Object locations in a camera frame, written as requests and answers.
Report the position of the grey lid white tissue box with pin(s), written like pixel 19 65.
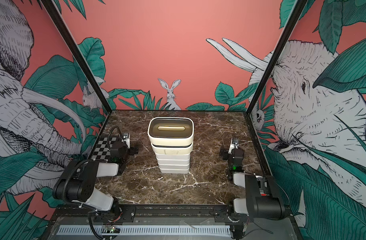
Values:
pixel 174 171

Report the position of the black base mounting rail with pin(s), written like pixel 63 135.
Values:
pixel 127 213

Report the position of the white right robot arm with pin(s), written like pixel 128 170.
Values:
pixel 262 196

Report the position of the white slotted cable duct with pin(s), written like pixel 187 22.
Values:
pixel 155 230

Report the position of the black left frame post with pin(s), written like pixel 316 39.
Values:
pixel 62 28

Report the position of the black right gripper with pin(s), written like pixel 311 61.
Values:
pixel 226 156

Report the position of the small circuit board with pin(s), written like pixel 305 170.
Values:
pixel 112 230

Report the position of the black right frame post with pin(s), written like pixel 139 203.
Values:
pixel 288 29

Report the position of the wood lid white tissue box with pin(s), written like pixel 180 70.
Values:
pixel 173 157

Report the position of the black frame post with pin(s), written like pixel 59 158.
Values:
pixel 288 29
pixel 62 28

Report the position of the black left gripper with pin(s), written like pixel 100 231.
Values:
pixel 133 150

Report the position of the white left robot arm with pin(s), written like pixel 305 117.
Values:
pixel 76 185

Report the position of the checkerboard calibration plate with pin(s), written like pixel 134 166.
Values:
pixel 101 151

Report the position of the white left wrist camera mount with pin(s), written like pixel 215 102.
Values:
pixel 126 139

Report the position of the dark brown lid tissue box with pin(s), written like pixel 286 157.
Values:
pixel 172 150
pixel 171 131

